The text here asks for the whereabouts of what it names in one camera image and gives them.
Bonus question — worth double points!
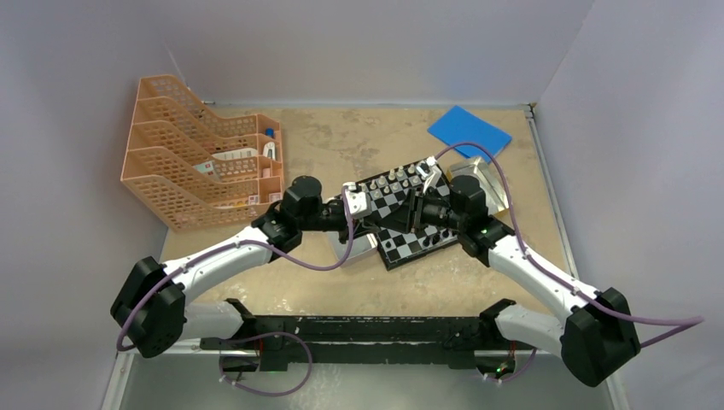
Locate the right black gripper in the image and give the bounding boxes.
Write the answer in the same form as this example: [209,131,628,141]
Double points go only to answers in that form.
[379,187,466,235]

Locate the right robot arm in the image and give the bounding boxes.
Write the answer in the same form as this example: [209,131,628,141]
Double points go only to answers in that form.
[380,176,642,387]

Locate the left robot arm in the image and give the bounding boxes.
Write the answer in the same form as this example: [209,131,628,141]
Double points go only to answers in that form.
[111,176,367,358]

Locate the black white chess board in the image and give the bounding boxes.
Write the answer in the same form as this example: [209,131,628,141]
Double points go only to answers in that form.
[357,160,458,270]

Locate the silver metal tin tray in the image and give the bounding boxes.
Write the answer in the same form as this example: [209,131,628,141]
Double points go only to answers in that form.
[326,232,378,266]

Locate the white stapler in rack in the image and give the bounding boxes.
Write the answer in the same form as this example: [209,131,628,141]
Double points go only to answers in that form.
[263,142,277,161]

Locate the white label box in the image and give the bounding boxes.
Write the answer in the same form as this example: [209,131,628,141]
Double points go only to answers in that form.
[212,147,259,161]

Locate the blue notebook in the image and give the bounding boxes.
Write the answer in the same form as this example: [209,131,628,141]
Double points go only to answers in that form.
[428,106,512,156]

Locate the orange plastic file rack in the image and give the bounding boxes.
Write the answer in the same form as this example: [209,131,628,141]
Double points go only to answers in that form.
[120,74,285,231]

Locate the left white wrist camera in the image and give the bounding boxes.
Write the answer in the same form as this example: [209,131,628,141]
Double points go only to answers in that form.
[342,182,372,220]

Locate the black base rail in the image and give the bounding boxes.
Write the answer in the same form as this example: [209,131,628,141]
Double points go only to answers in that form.
[201,315,521,377]

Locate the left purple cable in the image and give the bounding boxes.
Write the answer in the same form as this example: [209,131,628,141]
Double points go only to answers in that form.
[115,184,356,353]

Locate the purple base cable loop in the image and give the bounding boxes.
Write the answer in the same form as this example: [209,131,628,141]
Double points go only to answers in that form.
[219,331,314,398]

